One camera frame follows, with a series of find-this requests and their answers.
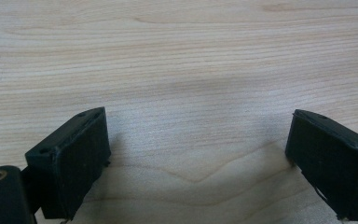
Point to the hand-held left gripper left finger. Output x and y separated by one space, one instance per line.
74 161

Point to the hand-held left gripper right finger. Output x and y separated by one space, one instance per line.
332 165

